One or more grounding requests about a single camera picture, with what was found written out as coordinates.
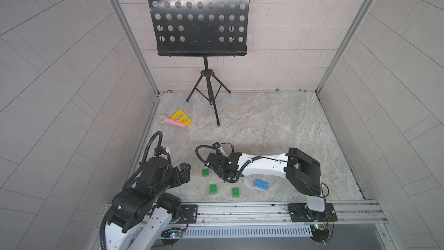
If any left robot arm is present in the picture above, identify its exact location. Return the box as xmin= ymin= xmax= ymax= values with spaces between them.
xmin=99 ymin=131 xmax=197 ymax=250

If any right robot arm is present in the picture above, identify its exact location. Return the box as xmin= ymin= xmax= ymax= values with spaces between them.
xmin=195 ymin=142 xmax=338 ymax=223

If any green lego brick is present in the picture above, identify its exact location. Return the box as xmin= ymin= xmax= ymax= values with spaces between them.
xmin=209 ymin=184 xmax=218 ymax=195
xmin=202 ymin=169 xmax=209 ymax=177
xmin=232 ymin=187 xmax=240 ymax=199

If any green lego brick front left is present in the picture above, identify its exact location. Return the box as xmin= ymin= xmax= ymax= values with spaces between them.
xmin=209 ymin=184 xmax=218 ymax=195

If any green lego brick front right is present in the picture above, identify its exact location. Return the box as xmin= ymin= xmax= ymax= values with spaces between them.
xmin=232 ymin=187 xmax=240 ymax=199

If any blue lego brick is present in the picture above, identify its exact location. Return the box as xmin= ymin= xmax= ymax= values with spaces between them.
xmin=254 ymin=179 xmax=269 ymax=191

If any left circuit board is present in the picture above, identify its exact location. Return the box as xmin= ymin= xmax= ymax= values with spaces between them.
xmin=161 ymin=228 xmax=186 ymax=239

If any circuit board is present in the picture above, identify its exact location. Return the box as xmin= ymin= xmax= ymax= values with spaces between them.
xmin=161 ymin=228 xmax=186 ymax=239
xmin=310 ymin=224 xmax=330 ymax=244

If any pink toy microphone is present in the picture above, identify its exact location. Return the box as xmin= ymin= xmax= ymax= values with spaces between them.
xmin=157 ymin=115 xmax=186 ymax=128

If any yellow triangle toy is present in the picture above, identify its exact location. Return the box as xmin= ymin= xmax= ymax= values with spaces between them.
xmin=170 ymin=109 xmax=191 ymax=126

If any right circuit board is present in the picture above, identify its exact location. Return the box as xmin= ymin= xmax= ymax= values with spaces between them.
xmin=310 ymin=224 xmax=330 ymax=244

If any black perforated music stand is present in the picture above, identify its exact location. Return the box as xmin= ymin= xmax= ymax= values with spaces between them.
xmin=148 ymin=0 xmax=250 ymax=107

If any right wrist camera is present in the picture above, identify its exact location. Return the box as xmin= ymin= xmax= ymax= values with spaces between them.
xmin=212 ymin=142 xmax=224 ymax=155

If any aluminium mounting rail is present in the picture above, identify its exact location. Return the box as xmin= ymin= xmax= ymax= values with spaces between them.
xmin=182 ymin=201 xmax=387 ymax=236

